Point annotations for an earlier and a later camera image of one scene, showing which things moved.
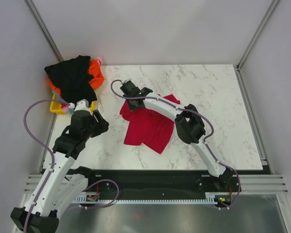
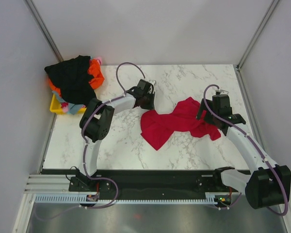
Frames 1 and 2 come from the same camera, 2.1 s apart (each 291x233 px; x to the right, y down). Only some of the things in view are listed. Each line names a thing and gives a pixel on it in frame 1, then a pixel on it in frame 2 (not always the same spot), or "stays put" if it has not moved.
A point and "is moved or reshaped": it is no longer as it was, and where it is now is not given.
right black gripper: [131, 107] → [203, 107]
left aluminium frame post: [35, 13] stays put
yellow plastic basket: [56, 105] stays put
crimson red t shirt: [147, 126] is moved or reshaped
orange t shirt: [93, 68] stays put
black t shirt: [73, 78] stays put
